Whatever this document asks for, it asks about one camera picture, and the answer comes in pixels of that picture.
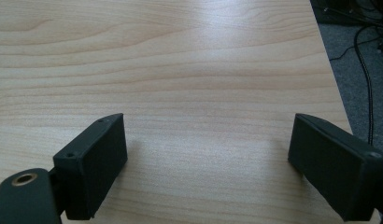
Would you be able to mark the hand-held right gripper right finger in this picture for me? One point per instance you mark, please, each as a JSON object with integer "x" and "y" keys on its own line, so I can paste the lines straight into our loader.
{"x": 333, "y": 161}

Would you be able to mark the dark equipment base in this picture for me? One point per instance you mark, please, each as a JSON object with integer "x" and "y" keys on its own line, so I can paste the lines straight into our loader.
{"x": 348, "y": 12}

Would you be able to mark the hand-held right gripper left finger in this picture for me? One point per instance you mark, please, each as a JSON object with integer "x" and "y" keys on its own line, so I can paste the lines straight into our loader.
{"x": 93, "y": 165}

